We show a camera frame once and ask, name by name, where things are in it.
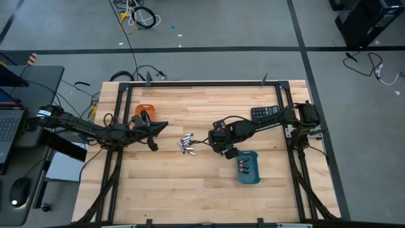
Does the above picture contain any black computer mouse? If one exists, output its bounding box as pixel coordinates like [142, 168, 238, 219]
[9, 177, 32, 208]

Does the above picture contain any black flat bar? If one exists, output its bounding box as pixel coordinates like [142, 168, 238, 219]
[40, 129, 88, 162]

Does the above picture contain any black coiled cable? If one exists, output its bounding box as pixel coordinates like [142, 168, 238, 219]
[134, 5, 158, 30]

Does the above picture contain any dark grey side desk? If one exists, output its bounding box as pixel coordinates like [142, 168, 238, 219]
[0, 65, 66, 227]

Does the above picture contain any silver mounting bracket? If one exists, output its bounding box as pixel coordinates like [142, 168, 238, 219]
[308, 126, 324, 141]

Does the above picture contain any thick black cable loop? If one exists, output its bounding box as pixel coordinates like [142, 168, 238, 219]
[109, 65, 168, 82]

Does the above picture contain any black aluminium table frame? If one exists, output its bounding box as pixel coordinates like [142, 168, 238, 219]
[75, 80, 341, 227]

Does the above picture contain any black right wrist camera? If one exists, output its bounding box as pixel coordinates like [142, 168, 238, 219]
[225, 147, 240, 160]

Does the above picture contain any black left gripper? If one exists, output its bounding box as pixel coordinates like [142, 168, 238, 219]
[128, 110, 169, 143]

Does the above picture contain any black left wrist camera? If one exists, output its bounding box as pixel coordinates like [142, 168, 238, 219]
[147, 136, 159, 152]

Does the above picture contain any black computer tower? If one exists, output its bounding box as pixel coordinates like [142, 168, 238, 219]
[334, 0, 405, 49]

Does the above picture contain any white floor cable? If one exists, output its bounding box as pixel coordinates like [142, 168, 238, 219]
[375, 64, 404, 87]

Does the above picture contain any orange plastic bin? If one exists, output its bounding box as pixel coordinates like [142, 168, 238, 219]
[134, 103, 157, 124]

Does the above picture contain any black floor cable with plug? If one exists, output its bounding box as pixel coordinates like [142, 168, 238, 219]
[343, 51, 384, 77]

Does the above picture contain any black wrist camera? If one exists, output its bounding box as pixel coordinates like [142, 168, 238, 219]
[225, 147, 240, 160]
[147, 136, 159, 152]

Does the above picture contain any yellow cable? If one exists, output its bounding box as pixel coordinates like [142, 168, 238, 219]
[118, 11, 139, 35]

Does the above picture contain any black monitor back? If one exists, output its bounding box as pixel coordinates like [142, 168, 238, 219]
[0, 65, 30, 88]

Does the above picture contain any long black floor cable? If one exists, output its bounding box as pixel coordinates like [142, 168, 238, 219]
[108, 0, 140, 82]

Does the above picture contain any teal plastic bin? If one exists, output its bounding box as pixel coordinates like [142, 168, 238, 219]
[237, 150, 261, 185]

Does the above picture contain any black calculator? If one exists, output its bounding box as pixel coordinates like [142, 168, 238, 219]
[251, 105, 282, 123]

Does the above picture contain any black laptop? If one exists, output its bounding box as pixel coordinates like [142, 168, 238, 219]
[0, 88, 27, 165]

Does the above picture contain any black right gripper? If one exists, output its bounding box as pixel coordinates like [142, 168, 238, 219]
[191, 122, 241, 153]

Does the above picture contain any white panel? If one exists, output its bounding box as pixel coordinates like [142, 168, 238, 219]
[46, 151, 88, 183]

